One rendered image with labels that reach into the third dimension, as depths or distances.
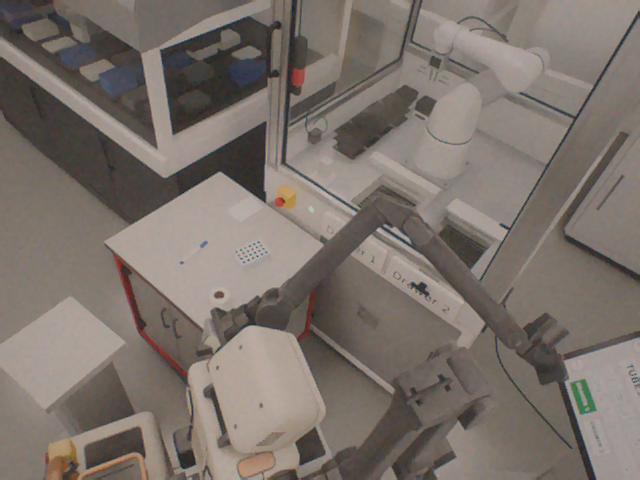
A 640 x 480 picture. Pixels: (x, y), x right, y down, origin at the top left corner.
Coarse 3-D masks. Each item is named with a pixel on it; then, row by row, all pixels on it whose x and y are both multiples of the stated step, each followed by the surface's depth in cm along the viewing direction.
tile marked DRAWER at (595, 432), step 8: (584, 424) 135; (592, 424) 134; (600, 424) 132; (592, 432) 133; (600, 432) 132; (592, 440) 132; (600, 440) 131; (592, 448) 131; (600, 448) 130; (608, 448) 128
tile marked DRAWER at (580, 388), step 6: (570, 384) 143; (576, 384) 142; (582, 384) 141; (576, 390) 141; (582, 390) 140; (588, 390) 139; (576, 396) 140; (582, 396) 139; (588, 396) 138; (576, 402) 139; (582, 402) 138; (588, 402) 137; (594, 402) 136; (582, 408) 137; (588, 408) 136; (594, 408) 135; (582, 414) 137
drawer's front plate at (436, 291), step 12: (396, 264) 176; (408, 264) 174; (396, 276) 179; (408, 276) 175; (420, 276) 171; (408, 288) 179; (432, 288) 170; (444, 288) 168; (432, 300) 174; (444, 300) 170; (456, 300) 166; (444, 312) 173; (456, 312) 169
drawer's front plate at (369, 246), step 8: (328, 216) 186; (336, 216) 186; (328, 224) 189; (336, 224) 186; (344, 224) 183; (328, 232) 192; (336, 232) 188; (368, 240) 179; (360, 248) 184; (368, 248) 181; (376, 248) 178; (384, 248) 178; (360, 256) 187; (368, 256) 184; (376, 256) 181; (384, 256) 178; (376, 264) 183
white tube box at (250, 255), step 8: (256, 240) 190; (240, 248) 187; (248, 248) 187; (256, 248) 189; (264, 248) 189; (232, 256) 187; (240, 256) 184; (248, 256) 185; (256, 256) 186; (264, 256) 186; (240, 264) 182; (248, 264) 183; (256, 264) 186
